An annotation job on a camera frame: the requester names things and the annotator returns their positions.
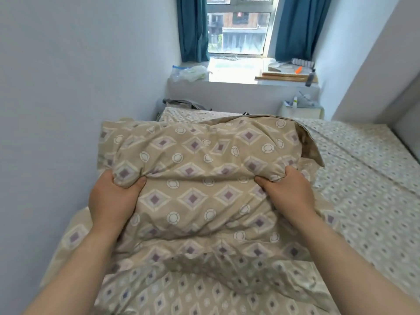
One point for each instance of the person's left hand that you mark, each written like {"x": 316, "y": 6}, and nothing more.
{"x": 110, "y": 206}

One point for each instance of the person's right hand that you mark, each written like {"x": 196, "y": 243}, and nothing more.
{"x": 292, "y": 196}

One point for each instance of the bed with patterned sheet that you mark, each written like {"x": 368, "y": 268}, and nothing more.
{"x": 367, "y": 193}

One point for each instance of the beige diamond patterned pillow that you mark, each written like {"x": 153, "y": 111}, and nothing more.
{"x": 197, "y": 291}
{"x": 203, "y": 167}

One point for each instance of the person's left forearm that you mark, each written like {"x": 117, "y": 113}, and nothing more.
{"x": 72, "y": 278}

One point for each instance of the person's right forearm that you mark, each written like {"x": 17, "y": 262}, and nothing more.
{"x": 344, "y": 265}

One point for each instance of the white bedside cabinet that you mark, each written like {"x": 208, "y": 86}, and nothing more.
{"x": 302, "y": 113}

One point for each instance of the grey cloth item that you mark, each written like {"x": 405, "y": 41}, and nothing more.
{"x": 308, "y": 101}

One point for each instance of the wooden planks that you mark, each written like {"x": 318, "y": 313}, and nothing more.
{"x": 285, "y": 78}

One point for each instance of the dark bottle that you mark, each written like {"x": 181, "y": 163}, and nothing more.
{"x": 310, "y": 78}

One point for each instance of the orange tool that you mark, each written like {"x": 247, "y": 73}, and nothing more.
{"x": 299, "y": 70}

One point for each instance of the clear plastic bag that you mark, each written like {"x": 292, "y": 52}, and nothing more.
{"x": 192, "y": 73}

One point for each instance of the window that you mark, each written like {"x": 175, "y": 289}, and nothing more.
{"x": 242, "y": 26}

